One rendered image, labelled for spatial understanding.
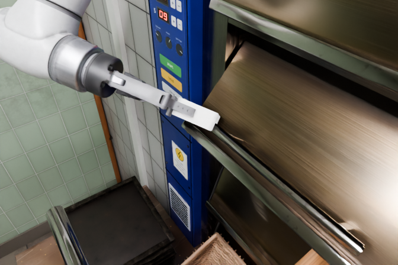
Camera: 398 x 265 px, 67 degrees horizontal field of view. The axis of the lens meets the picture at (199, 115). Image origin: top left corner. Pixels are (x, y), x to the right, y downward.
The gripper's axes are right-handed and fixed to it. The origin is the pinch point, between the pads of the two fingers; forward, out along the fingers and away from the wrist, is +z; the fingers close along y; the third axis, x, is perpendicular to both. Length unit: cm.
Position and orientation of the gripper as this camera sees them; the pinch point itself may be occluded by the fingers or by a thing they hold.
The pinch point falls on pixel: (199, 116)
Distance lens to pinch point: 51.0
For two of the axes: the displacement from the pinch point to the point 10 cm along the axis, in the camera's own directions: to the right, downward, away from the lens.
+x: -3.9, 9.2, -0.1
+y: 1.1, 0.6, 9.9
